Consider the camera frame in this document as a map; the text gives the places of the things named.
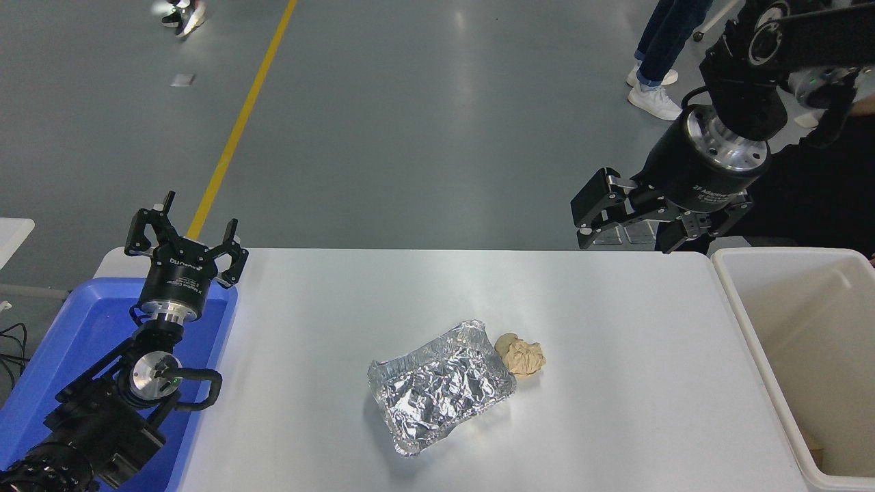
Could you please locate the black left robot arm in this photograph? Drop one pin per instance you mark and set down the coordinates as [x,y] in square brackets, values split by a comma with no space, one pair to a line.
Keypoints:
[102,417]

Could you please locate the large pale plastic bin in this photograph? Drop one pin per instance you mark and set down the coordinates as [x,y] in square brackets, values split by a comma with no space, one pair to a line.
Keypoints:
[806,321]

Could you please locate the white side table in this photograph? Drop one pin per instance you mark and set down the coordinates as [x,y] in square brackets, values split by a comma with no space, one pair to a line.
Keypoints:
[12,239]

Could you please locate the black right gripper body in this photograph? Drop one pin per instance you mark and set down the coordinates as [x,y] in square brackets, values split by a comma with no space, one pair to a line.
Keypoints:
[683,171]

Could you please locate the tan paper scrap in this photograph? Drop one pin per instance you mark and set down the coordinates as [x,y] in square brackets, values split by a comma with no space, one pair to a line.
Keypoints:
[815,444]

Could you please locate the grey square floor plate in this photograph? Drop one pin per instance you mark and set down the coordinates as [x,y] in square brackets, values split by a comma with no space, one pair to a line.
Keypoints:
[639,234]
[608,238]

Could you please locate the silver foil tray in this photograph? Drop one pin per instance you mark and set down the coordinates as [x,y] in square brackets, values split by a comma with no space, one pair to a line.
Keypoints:
[437,389]

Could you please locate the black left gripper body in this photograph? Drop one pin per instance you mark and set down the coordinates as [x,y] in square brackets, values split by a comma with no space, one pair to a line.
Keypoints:
[181,280]

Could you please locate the blue plastic tray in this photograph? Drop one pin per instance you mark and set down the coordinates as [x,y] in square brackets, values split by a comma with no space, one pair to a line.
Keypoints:
[89,321]

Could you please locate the crumpled tan paper ball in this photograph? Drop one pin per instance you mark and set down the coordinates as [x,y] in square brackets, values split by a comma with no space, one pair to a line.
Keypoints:
[523,359]

